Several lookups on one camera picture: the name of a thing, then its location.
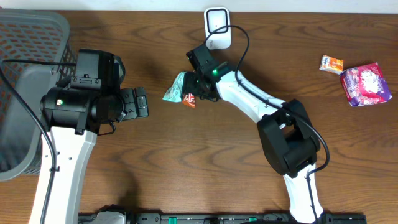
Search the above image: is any brown orange chocolate bar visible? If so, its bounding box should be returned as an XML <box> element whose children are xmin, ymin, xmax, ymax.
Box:
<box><xmin>182</xmin><ymin>93</ymin><xmax>196</xmax><ymax>108</ymax></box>

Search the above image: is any mint green wipes pack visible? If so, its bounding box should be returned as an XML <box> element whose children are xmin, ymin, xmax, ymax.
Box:
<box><xmin>162</xmin><ymin>72</ymin><xmax>186</xmax><ymax>103</ymax></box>

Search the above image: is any small orange snack pack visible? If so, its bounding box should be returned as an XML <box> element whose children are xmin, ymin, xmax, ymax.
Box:
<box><xmin>319</xmin><ymin>55</ymin><xmax>344</xmax><ymax>75</ymax></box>

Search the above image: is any purple pantyliner pack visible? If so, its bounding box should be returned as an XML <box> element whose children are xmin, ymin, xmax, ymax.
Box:
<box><xmin>340</xmin><ymin>63</ymin><xmax>392</xmax><ymax>107</ymax></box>

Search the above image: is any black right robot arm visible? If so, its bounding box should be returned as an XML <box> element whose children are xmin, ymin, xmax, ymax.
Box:
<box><xmin>182</xmin><ymin>65</ymin><xmax>323</xmax><ymax>223</ymax></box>

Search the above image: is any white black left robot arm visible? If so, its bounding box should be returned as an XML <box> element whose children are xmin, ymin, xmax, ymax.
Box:
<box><xmin>29</xmin><ymin>87</ymin><xmax>149</xmax><ymax>223</ymax></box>

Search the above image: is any white barcode scanner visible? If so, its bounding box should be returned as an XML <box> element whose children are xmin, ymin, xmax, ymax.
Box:
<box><xmin>204</xmin><ymin>7</ymin><xmax>232</xmax><ymax>50</ymax></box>

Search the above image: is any grey plastic basket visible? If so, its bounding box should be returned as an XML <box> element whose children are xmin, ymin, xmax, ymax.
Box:
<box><xmin>1</xmin><ymin>9</ymin><xmax>77</xmax><ymax>181</ymax></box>

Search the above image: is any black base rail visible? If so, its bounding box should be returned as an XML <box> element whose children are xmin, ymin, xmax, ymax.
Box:
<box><xmin>77</xmin><ymin>212</ymin><xmax>368</xmax><ymax>224</ymax></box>

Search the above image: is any black left camera cable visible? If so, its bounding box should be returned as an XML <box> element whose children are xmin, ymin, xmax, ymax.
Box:
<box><xmin>0</xmin><ymin>58</ymin><xmax>77</xmax><ymax>224</ymax></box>

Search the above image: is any black camera cable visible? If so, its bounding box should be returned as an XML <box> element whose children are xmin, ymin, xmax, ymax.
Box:
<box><xmin>0</xmin><ymin>58</ymin><xmax>77</xmax><ymax>224</ymax></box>
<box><xmin>203</xmin><ymin>24</ymin><xmax>331</xmax><ymax>224</ymax></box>

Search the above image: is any black right camera cable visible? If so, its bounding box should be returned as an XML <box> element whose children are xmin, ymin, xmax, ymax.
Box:
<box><xmin>203</xmin><ymin>24</ymin><xmax>331</xmax><ymax>224</ymax></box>

